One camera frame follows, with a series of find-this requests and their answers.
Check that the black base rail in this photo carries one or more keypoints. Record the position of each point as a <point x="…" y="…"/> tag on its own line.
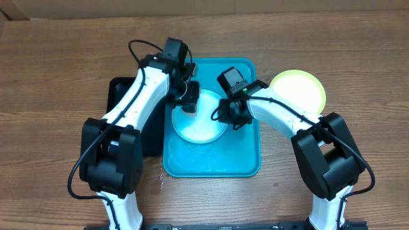
<point x="287" y="225"/>

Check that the black rectangular water tray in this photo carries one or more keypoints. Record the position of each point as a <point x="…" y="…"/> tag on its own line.
<point x="152" y="134"/>

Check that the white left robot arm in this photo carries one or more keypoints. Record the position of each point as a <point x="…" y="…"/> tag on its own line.
<point x="111" y="160"/>

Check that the teal plastic tray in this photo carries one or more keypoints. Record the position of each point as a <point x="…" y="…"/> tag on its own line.
<point x="236" y="153"/>

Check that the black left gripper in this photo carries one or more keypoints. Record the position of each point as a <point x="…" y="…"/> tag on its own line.
<point x="193" y="97"/>

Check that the light blue plate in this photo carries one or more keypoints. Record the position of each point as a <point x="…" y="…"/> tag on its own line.
<point x="199" y="128"/>

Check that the cardboard backdrop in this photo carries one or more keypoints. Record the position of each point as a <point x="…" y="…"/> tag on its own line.
<point x="84" y="9"/>

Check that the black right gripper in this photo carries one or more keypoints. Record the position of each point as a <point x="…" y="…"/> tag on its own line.
<point x="225" y="117"/>

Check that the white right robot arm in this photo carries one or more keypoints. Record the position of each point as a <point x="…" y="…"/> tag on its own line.
<point x="326" y="154"/>

